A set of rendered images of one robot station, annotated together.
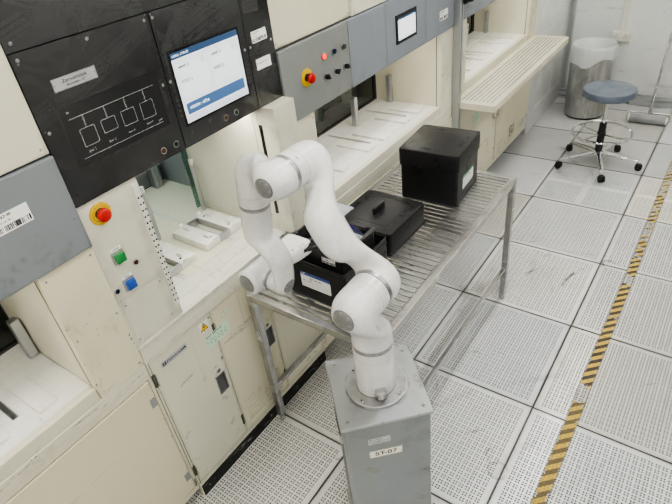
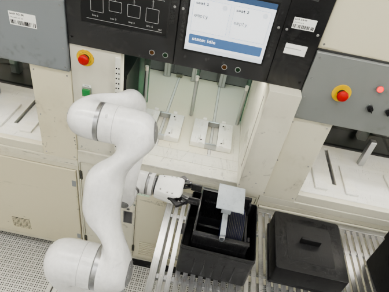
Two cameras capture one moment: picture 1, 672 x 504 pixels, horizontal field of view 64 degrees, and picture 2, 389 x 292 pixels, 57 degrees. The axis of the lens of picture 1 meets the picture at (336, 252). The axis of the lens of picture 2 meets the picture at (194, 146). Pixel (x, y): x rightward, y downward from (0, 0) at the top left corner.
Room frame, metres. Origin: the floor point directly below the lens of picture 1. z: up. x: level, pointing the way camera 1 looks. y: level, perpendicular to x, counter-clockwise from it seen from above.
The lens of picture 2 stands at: (0.97, -0.60, 2.02)
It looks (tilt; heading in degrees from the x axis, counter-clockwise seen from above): 40 degrees down; 52
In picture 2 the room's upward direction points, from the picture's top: 11 degrees clockwise
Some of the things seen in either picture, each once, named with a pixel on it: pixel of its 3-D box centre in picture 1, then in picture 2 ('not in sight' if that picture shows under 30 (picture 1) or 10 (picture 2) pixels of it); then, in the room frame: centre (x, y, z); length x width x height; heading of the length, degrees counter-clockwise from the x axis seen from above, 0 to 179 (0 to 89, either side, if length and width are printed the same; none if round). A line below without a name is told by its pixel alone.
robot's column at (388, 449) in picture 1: (383, 457); not in sight; (1.12, -0.07, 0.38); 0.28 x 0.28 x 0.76; 6
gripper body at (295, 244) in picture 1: (290, 249); (167, 188); (1.47, 0.15, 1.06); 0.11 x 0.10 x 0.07; 139
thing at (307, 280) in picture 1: (338, 263); (217, 236); (1.65, 0.00, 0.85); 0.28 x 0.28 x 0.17; 49
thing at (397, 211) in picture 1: (379, 217); (306, 248); (1.97, -0.20, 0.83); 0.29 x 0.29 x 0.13; 50
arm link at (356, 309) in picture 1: (363, 317); (80, 274); (1.09, -0.05, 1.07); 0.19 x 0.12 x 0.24; 141
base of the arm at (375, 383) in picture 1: (374, 363); not in sight; (1.12, -0.07, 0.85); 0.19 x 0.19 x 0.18
